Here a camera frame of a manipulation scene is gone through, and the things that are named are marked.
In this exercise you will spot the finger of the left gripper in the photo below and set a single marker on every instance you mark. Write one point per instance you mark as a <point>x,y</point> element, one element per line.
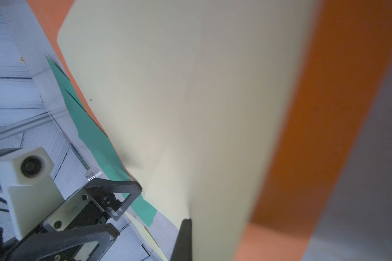
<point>93,204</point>
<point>46,246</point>

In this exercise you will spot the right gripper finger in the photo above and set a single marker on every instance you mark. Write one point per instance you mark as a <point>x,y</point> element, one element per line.
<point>183,245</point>

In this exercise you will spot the green paper sheet bottom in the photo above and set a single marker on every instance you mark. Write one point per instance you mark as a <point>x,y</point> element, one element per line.
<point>88,131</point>

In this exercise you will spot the orange paper sheet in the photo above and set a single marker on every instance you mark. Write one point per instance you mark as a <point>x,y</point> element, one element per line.
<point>348,55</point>

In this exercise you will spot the yellow paper sheet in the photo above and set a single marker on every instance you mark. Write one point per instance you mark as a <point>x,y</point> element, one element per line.
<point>192,95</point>
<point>149,243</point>

